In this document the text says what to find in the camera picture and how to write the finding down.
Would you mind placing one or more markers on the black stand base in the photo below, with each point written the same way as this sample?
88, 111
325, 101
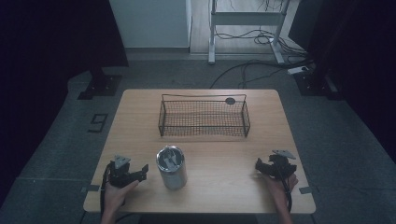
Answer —
101, 85
316, 84

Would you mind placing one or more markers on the dark curtain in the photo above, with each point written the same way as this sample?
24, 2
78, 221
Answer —
358, 62
46, 62

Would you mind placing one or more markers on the white cabinet panel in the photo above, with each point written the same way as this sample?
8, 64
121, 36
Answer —
151, 23

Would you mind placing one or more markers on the white power strip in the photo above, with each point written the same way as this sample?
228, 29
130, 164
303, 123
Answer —
299, 70

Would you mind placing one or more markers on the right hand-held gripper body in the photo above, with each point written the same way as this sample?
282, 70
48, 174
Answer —
281, 163

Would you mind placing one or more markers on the stainless steel tumbler cup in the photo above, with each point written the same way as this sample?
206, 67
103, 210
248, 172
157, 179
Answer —
173, 174

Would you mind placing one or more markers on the white metal desk frame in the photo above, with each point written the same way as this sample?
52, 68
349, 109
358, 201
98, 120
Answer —
246, 18

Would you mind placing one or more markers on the person's right hand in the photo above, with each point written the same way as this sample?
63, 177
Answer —
277, 186

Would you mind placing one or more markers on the black round table grommet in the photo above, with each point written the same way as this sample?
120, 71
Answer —
230, 100

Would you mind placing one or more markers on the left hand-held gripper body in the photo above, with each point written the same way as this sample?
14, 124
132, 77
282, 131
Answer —
120, 175

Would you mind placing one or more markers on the person's left hand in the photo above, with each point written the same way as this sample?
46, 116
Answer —
115, 196

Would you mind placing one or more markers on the grey tape tab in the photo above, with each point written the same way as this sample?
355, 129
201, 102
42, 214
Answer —
91, 188
305, 189

